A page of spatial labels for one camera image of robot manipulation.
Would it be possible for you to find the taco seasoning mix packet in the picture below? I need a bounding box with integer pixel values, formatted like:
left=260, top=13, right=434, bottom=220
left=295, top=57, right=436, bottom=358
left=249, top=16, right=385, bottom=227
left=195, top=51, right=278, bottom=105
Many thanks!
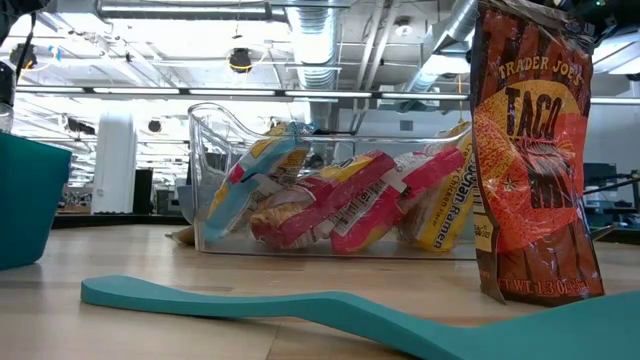
left=470, top=0, right=607, bottom=307

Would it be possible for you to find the black cabinet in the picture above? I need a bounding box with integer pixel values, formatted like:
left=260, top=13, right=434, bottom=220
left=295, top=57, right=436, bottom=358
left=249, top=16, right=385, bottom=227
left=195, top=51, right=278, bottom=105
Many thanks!
left=132, top=168, right=154, bottom=215

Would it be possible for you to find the blue bowl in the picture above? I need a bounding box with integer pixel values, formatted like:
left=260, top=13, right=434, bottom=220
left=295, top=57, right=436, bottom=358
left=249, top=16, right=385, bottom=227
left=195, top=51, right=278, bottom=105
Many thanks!
left=176, top=184, right=199, bottom=225

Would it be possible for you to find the ribbed silver ventilation duct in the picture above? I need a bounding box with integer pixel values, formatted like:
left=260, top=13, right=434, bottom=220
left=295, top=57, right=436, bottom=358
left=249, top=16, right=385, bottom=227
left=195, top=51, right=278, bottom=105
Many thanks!
left=284, top=0, right=344, bottom=91

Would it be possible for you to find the black ceiling cord reel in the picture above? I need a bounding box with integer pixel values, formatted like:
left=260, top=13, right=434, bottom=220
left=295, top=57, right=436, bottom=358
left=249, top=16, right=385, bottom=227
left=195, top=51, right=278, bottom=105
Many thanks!
left=228, top=47, right=254, bottom=75
left=8, top=43, right=39, bottom=69

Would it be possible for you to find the blue ramen noodle packet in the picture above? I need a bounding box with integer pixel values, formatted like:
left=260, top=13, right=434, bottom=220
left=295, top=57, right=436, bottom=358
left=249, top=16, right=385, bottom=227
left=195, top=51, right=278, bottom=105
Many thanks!
left=203, top=121, right=316, bottom=246

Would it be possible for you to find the yellow chicken ramen packet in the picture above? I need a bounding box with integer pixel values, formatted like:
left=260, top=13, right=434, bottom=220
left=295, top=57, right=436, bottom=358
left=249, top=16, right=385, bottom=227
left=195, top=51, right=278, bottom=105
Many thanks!
left=399, top=119, right=476, bottom=253

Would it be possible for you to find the dark teal plastic tray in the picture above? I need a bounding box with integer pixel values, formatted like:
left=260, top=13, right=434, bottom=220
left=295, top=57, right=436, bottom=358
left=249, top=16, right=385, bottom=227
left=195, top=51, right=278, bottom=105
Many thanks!
left=0, top=132, right=73, bottom=271

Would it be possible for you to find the clear plastic bin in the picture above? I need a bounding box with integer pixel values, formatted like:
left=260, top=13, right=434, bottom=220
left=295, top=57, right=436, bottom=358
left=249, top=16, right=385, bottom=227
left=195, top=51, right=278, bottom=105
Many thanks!
left=187, top=102, right=477, bottom=260

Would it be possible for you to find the red ramen noodle packet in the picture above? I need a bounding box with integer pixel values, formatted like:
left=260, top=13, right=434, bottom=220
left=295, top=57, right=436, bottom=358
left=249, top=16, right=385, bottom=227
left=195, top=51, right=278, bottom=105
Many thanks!
left=248, top=149, right=399, bottom=251
left=328, top=146, right=466, bottom=256

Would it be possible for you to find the dark desk monitor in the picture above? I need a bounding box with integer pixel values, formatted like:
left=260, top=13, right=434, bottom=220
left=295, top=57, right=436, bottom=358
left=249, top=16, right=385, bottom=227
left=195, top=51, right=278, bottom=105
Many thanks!
left=583, top=162, right=619, bottom=194

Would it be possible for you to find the long ceiling light bar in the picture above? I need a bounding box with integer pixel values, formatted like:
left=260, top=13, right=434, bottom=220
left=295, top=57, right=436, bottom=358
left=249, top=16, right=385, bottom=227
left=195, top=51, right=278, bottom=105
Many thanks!
left=14, top=85, right=471, bottom=101

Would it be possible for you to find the smooth silver ventilation duct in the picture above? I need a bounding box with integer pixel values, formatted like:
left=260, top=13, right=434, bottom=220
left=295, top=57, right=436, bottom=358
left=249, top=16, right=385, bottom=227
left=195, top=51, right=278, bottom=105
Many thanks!
left=399, top=0, right=481, bottom=94

